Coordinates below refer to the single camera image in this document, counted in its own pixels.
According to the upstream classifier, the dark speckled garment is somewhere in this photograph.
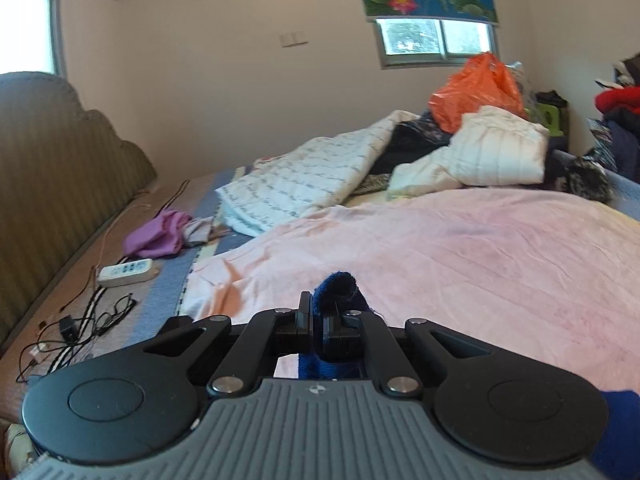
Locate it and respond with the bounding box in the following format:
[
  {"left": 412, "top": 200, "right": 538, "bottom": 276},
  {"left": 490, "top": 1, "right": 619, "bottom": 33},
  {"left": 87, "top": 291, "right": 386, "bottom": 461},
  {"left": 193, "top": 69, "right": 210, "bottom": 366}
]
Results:
[{"left": 545, "top": 152, "right": 613, "bottom": 203}]

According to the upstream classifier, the dark clothing heap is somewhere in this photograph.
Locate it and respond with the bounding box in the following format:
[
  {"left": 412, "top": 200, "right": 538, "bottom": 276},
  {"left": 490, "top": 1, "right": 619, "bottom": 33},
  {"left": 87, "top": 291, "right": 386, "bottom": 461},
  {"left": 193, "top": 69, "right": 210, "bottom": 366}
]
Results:
[{"left": 352, "top": 110, "right": 456, "bottom": 196}]

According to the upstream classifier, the window under lotus blind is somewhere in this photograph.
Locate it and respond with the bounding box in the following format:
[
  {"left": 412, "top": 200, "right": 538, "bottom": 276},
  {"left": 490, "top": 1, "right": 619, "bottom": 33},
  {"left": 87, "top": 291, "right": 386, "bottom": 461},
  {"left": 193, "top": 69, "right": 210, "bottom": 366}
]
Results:
[{"left": 375, "top": 17, "right": 501, "bottom": 68}]

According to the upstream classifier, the pink blanket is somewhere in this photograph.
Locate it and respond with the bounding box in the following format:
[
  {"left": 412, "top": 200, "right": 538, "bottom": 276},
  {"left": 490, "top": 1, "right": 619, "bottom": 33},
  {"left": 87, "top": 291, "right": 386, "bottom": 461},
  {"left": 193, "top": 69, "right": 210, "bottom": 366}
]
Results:
[{"left": 180, "top": 187, "right": 640, "bottom": 396}]

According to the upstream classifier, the green stool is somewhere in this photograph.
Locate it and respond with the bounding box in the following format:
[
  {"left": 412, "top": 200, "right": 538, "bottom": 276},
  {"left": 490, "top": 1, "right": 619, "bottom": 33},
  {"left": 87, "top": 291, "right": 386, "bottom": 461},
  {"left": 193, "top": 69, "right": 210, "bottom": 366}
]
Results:
[{"left": 532, "top": 102, "right": 562, "bottom": 136}]

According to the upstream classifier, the black cable tangle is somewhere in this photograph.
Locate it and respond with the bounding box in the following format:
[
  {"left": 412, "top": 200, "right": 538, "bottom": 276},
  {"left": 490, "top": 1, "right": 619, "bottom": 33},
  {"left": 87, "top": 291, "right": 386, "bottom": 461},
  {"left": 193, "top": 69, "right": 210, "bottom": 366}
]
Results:
[{"left": 15, "top": 290, "right": 138, "bottom": 386}]

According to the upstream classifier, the patterned bed sheet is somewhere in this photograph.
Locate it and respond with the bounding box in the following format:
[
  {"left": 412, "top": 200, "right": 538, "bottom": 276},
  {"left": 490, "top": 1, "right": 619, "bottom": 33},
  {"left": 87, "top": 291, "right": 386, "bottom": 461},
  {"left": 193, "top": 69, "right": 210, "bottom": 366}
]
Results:
[{"left": 0, "top": 167, "right": 261, "bottom": 411}]

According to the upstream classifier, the orange plastic bag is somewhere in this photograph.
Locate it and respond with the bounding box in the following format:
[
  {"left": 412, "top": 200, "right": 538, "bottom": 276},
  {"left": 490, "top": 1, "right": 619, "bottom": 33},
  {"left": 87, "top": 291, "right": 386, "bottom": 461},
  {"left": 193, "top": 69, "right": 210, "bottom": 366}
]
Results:
[{"left": 427, "top": 51, "right": 528, "bottom": 133}]

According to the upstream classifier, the white patterned quilt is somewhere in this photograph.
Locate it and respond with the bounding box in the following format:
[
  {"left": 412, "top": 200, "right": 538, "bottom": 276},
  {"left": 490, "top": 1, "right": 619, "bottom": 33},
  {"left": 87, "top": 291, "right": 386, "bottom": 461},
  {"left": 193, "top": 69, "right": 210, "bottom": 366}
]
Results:
[{"left": 215, "top": 109, "right": 426, "bottom": 238}]

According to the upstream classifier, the pale crumpled cloth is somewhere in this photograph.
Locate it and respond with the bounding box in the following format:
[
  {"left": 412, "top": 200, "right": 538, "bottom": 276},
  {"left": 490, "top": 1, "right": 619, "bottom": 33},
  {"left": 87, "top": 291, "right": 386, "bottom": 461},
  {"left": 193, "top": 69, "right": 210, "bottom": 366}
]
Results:
[{"left": 182, "top": 215, "right": 221, "bottom": 248}]

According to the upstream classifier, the silver plastic bag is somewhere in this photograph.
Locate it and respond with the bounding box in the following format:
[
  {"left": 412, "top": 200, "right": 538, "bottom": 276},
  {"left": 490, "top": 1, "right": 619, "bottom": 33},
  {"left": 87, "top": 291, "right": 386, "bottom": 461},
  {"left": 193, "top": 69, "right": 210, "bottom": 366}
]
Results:
[{"left": 505, "top": 60, "right": 533, "bottom": 106}]

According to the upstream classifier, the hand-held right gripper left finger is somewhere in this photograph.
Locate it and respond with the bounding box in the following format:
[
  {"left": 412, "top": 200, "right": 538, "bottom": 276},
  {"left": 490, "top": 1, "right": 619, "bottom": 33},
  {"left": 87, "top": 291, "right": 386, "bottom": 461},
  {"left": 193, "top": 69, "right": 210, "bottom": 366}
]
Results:
[{"left": 141, "top": 291, "right": 314, "bottom": 397}]

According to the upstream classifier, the olive striped headboard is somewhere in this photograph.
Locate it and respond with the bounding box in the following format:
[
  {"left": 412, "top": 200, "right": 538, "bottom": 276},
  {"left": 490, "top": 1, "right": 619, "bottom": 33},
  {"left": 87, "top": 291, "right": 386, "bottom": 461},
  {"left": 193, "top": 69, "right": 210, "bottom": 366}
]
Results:
[{"left": 0, "top": 71, "right": 158, "bottom": 356}]

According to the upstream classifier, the pile of clothes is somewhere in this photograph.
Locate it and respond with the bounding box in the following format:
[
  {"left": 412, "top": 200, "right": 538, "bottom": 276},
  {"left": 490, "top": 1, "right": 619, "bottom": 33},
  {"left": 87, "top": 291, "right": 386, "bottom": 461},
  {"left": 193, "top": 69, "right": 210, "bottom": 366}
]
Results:
[{"left": 587, "top": 52, "right": 640, "bottom": 183}]

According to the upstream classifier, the white power strip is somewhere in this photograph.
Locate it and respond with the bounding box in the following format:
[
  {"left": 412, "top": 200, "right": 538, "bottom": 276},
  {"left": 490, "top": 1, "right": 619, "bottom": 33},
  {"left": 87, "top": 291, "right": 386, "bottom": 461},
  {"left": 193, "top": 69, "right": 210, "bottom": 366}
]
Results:
[{"left": 96, "top": 258, "right": 155, "bottom": 288}]

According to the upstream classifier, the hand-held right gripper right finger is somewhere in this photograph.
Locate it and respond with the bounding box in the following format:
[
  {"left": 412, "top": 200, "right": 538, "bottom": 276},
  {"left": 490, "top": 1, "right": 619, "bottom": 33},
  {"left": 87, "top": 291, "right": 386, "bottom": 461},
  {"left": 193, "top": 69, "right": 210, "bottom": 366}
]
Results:
[{"left": 320, "top": 310, "right": 495, "bottom": 397}]

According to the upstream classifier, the white folded quilt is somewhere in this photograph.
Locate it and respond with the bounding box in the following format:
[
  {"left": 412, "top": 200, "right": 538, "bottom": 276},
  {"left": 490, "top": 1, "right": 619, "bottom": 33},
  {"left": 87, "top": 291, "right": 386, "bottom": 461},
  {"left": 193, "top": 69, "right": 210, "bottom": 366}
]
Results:
[{"left": 387, "top": 105, "right": 551, "bottom": 198}]

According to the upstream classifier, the purple cloth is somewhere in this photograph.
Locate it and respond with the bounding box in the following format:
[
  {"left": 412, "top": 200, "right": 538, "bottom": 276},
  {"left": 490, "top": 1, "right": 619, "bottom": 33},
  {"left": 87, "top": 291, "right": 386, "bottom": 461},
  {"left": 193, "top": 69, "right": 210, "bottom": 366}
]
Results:
[{"left": 123, "top": 209, "right": 193, "bottom": 259}]

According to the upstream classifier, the blue fleece garment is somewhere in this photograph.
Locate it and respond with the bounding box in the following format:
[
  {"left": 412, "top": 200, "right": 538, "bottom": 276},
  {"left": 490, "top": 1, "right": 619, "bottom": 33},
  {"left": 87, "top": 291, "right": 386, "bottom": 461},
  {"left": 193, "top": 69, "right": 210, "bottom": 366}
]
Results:
[{"left": 296, "top": 272, "right": 640, "bottom": 480}]

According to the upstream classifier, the window beside headboard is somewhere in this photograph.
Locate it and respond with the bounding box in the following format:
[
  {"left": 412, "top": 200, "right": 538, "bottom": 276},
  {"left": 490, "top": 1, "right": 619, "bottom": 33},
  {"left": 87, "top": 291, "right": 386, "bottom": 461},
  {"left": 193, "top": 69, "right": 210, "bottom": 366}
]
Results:
[{"left": 0, "top": 0, "right": 68, "bottom": 78}]

